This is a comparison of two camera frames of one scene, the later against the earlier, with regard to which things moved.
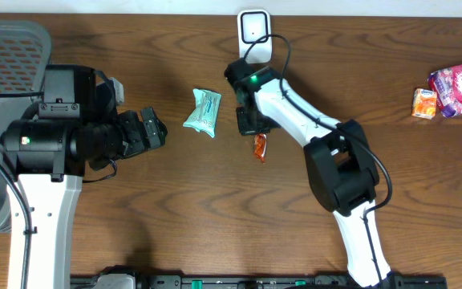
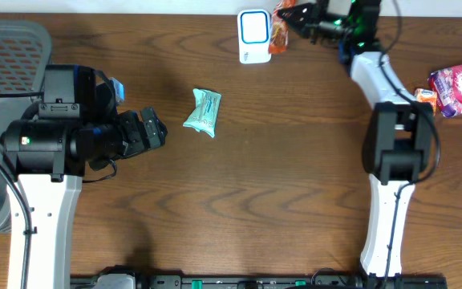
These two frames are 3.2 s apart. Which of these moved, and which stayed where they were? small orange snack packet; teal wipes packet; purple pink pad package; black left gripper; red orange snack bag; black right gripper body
Moved: black right gripper body; red orange snack bag
Stayed: purple pink pad package; teal wipes packet; small orange snack packet; black left gripper
